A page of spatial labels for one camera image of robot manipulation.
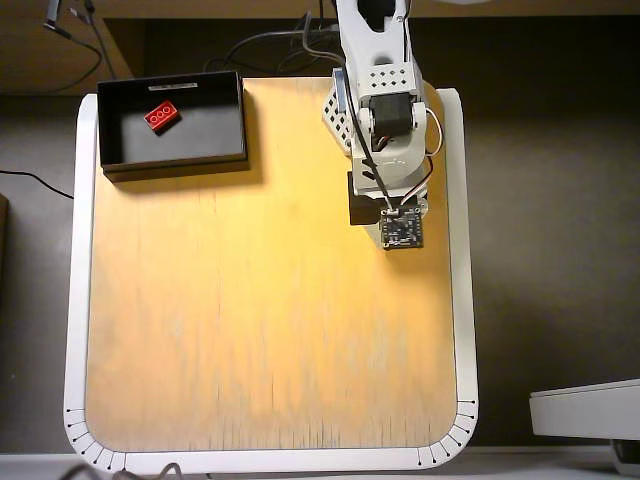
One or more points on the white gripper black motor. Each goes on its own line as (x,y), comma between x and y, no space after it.
(361,210)

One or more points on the red lego brick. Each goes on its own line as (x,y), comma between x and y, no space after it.
(161,117)

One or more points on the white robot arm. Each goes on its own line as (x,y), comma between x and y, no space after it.
(375,50)

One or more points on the black rectangular bin box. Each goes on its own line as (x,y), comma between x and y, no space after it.
(175,137)

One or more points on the white barcode label sticker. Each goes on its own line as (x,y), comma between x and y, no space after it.
(172,86)

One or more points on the white plastic device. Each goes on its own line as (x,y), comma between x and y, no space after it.
(585,410)

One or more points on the brown wooden desk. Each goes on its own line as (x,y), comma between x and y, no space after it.
(30,60)

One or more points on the black wrist camera circuit board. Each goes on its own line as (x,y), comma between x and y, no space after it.
(402,229)

